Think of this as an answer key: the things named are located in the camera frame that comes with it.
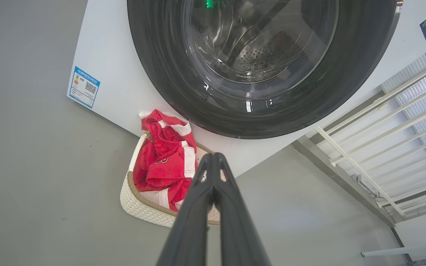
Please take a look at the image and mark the blue energy label sticker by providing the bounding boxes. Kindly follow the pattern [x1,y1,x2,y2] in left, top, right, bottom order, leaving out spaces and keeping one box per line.
[68,66,101,109]

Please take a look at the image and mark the red and white garment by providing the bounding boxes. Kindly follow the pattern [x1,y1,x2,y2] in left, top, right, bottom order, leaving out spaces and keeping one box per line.
[133,109,199,212]

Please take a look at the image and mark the black round glass washer door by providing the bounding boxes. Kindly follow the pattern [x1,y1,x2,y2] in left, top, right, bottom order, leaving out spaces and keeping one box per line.
[127,0,401,140]

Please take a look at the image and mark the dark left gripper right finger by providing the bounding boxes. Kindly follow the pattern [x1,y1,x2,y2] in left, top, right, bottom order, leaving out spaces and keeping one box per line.
[213,153,271,266]

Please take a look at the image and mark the white front-load washing machine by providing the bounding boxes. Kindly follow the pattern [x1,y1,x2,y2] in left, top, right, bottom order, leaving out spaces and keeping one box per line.
[67,0,426,178]

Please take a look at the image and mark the cream perforated laundry basket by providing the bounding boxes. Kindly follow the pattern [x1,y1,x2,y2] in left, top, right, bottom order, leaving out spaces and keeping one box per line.
[120,131,221,228]

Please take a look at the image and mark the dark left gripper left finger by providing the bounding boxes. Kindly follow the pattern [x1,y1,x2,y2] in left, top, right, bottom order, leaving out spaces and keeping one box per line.
[156,153,216,266]

